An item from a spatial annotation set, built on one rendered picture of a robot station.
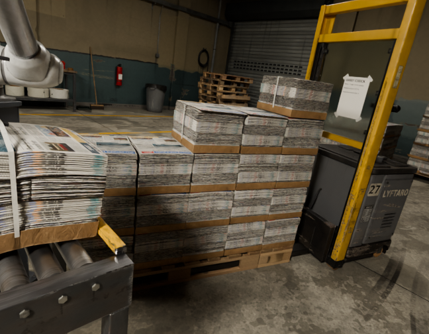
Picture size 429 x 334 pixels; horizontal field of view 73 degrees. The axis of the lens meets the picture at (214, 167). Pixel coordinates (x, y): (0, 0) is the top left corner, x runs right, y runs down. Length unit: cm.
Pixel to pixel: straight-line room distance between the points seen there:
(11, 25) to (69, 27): 692
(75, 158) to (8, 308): 31
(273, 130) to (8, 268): 143
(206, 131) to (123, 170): 47
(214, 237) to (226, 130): 67
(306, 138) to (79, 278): 157
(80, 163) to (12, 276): 26
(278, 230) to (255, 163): 57
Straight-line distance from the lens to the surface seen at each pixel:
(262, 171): 181
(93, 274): 72
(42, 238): 79
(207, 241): 184
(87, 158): 74
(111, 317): 81
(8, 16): 129
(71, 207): 78
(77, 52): 826
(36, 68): 146
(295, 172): 197
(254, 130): 169
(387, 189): 248
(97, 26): 846
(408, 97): 774
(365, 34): 229
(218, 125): 157
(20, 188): 73
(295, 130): 186
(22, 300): 69
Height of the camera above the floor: 124
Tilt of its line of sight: 17 degrees down
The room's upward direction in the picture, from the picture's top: 8 degrees clockwise
